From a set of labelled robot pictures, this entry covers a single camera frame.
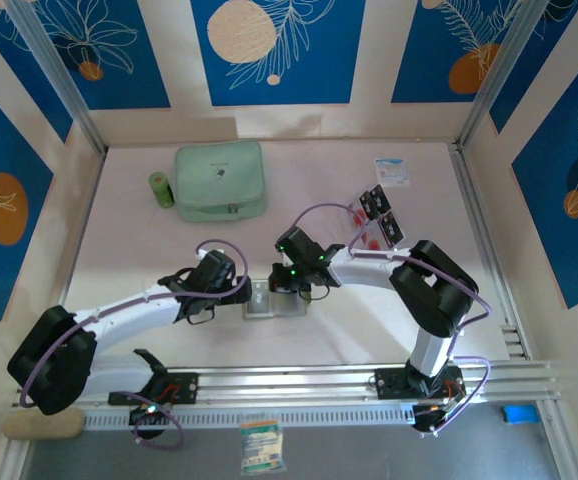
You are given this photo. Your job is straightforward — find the aluminium frame post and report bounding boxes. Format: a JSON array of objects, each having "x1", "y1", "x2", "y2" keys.
[
  {"x1": 454, "y1": 0, "x2": 553, "y2": 151},
  {"x1": 4, "y1": 0, "x2": 109, "y2": 157}
]

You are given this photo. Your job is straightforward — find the white blue surgical mask packet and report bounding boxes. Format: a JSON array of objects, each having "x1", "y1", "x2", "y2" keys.
[{"x1": 373, "y1": 157, "x2": 413, "y2": 189}]

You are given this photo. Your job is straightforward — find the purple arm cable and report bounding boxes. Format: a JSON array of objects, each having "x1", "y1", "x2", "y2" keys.
[
  {"x1": 18, "y1": 239, "x2": 249, "y2": 451},
  {"x1": 291, "y1": 202, "x2": 493, "y2": 436}
]

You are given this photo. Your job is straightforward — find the beige foam block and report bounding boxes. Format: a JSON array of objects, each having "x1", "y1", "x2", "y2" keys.
[{"x1": 2, "y1": 408, "x2": 86, "y2": 441}]

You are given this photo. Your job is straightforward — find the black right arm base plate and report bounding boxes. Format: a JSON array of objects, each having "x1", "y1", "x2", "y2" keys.
[{"x1": 374, "y1": 367, "x2": 465, "y2": 401}]

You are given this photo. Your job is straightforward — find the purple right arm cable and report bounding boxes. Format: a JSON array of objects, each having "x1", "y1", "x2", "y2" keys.
[{"x1": 291, "y1": 202, "x2": 493, "y2": 436}]

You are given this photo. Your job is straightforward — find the green card holder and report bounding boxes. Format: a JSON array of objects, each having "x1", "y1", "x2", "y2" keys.
[{"x1": 242, "y1": 279, "x2": 311, "y2": 320}]

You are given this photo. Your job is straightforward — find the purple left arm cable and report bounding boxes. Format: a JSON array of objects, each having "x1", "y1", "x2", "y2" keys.
[{"x1": 18, "y1": 239, "x2": 249, "y2": 451}]

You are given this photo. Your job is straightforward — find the grey credit card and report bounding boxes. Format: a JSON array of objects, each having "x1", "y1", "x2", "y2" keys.
[{"x1": 249, "y1": 281, "x2": 272, "y2": 315}]

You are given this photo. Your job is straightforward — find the blue plastic object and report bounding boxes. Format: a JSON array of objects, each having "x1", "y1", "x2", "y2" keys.
[{"x1": 502, "y1": 403, "x2": 540, "y2": 426}]

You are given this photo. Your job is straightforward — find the aluminium table side rail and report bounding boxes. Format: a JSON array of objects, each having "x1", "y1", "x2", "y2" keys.
[{"x1": 449, "y1": 142, "x2": 531, "y2": 362}]

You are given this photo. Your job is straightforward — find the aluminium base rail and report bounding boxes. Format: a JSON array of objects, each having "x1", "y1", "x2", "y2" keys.
[{"x1": 12, "y1": 359, "x2": 563, "y2": 409}]

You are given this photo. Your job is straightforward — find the green white sachet packet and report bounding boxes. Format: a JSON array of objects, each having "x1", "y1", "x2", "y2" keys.
[{"x1": 238, "y1": 418, "x2": 285, "y2": 475}]

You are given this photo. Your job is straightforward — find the mint green zip pouch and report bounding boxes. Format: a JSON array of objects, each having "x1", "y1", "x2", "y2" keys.
[{"x1": 173, "y1": 139, "x2": 269, "y2": 224}]

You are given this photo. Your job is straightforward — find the white slotted cable duct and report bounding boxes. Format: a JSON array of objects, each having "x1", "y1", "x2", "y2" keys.
[{"x1": 82, "y1": 403, "x2": 418, "y2": 431}]

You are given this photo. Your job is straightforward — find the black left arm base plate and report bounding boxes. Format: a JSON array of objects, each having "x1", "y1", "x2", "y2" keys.
[{"x1": 107, "y1": 372, "x2": 200, "y2": 407}]

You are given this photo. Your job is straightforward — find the green cylindrical can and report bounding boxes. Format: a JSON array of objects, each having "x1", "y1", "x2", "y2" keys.
[{"x1": 147, "y1": 171, "x2": 176, "y2": 209}]

